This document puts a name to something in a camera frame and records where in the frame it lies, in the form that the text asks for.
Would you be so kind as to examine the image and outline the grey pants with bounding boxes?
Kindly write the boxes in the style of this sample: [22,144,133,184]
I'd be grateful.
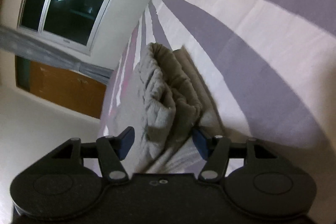
[108,43,224,175]

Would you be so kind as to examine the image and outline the brown wooden door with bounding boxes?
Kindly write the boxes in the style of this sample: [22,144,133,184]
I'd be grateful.
[15,56,106,119]

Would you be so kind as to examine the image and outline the striped pink purple bedsheet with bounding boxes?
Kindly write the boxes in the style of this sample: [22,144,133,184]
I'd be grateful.
[98,0,335,223]

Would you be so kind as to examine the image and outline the left grey curtain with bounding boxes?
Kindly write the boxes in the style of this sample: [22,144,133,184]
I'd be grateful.
[1,26,113,84]

